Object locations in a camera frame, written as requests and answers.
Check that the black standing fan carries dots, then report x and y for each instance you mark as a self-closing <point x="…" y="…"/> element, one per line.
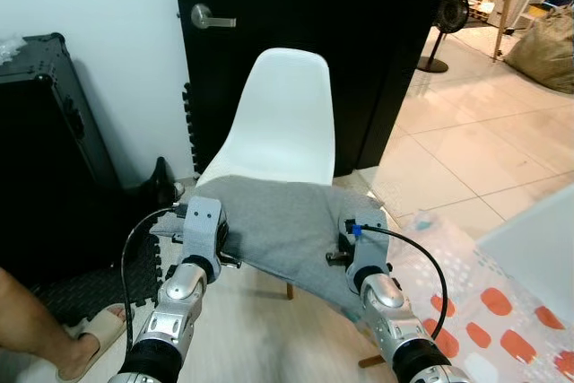
<point x="451" y="13"/>

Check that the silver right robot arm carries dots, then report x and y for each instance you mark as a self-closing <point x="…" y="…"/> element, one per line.
<point x="395" y="311"/>

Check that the white mat with orange spots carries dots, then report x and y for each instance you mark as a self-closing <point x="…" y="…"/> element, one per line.
<point x="502" y="311"/>

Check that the white plastic chair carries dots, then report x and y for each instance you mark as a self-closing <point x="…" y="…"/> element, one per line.
<point x="278" y="123"/>

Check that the beige slide sandal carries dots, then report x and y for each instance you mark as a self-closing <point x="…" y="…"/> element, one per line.
<point x="99" y="334"/>

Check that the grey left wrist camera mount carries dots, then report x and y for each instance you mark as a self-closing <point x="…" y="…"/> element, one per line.
<point x="202" y="226"/>

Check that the clear plastic wrap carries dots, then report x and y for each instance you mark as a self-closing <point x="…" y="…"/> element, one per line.
<point x="9" y="48"/>

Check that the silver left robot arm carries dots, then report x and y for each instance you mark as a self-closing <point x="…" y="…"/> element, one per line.
<point x="175" y="298"/>

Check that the black foam floor mat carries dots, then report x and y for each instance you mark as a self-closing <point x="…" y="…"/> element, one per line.
<point x="99" y="284"/>

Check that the black door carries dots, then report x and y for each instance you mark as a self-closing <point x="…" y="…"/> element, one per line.
<point x="359" y="24"/>

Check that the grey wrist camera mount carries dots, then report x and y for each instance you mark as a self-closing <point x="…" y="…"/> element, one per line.
<point x="369" y="253"/>
<point x="202" y="226"/>

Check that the large black equipment case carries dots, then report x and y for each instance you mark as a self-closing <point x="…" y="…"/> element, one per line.
<point x="45" y="159"/>

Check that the brown sack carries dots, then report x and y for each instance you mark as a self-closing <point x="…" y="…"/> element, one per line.
<point x="547" y="51"/>

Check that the small black floor object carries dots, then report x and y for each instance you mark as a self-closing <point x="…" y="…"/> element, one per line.
<point x="161" y="187"/>

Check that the person's bare leg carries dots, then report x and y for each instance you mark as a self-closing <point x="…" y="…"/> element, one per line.
<point x="27" y="311"/>

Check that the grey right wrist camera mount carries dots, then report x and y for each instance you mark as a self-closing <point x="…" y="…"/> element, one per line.
<point x="369" y="253"/>

